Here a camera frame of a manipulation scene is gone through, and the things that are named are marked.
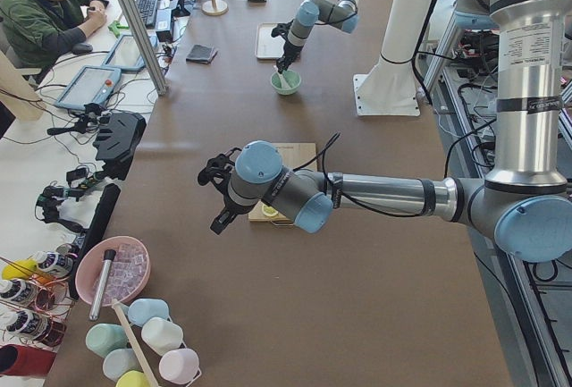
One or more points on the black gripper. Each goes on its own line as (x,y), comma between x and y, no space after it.
(228,206)
(290,51)

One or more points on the white spoon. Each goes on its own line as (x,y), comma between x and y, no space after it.
(279,81)

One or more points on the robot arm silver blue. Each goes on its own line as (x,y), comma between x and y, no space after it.
(520,204)
(340,14)

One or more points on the light green bowl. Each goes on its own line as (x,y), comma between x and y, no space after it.
(293,78)

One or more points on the pink bowl with ice cubes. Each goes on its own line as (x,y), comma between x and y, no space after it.
(129,273)

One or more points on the cream rabbit tray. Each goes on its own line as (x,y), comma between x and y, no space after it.
(266,47)

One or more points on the lemon slice single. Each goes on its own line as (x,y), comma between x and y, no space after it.
(269,211)

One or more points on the grey folded cloth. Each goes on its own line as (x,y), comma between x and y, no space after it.
(201,54)

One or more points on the wooden cutting board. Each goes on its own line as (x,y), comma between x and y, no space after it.
(293,155)

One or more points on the metal muddler stick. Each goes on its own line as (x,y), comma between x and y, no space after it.
(98,298)

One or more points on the light blue cup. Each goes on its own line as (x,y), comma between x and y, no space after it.
(142,310)

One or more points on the white cup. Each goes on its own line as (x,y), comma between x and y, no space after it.
(162,335)

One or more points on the black keyboard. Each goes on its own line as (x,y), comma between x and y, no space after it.
(147,11)

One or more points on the pink cup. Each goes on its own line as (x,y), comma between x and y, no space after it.
(180,366)

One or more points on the blue teach pendant far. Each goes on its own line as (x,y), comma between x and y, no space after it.
(125,55)

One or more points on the blue teach pendant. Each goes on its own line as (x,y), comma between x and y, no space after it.
(91,85)
(125,55)

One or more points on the mint green cup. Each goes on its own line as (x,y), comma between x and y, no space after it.
(102,339)

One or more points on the pale blue cup lower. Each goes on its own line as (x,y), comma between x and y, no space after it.
(118,362)

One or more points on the yellow cup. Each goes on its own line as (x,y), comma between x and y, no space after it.
(132,378)

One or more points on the blue teach pendant near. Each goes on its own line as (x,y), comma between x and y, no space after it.
(91,85)

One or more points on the black computer mouse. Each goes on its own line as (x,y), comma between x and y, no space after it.
(82,49)

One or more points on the person in green jacket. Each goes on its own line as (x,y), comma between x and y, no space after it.
(40,31)

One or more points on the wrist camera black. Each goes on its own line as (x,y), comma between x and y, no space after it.
(218,170)
(281,30)

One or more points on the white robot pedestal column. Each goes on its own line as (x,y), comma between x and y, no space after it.
(389,89)

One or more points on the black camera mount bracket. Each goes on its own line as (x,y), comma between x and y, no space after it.
(116,142)

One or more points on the wooden cup rack handle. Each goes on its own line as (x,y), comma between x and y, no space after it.
(123,319)

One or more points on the aluminium frame post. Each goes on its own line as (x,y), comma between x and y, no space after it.
(141,37)

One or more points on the copper wire bottle rack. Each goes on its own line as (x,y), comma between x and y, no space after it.
(34,304)

